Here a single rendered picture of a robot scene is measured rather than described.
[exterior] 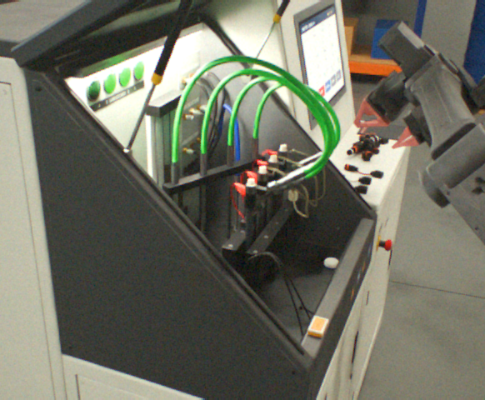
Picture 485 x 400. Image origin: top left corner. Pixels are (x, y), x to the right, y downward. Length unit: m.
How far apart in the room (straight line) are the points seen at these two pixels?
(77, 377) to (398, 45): 1.01
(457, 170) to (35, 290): 0.99
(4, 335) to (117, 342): 0.32
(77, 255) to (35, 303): 0.21
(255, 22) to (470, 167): 1.09
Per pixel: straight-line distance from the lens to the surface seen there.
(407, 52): 1.12
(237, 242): 1.51
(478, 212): 0.70
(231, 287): 1.15
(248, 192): 1.43
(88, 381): 1.51
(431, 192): 0.73
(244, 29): 1.72
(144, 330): 1.31
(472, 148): 0.71
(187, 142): 1.73
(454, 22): 7.79
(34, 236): 1.35
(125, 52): 1.35
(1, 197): 1.36
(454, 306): 3.17
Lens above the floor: 1.75
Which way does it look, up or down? 27 degrees down
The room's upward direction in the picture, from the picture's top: 2 degrees clockwise
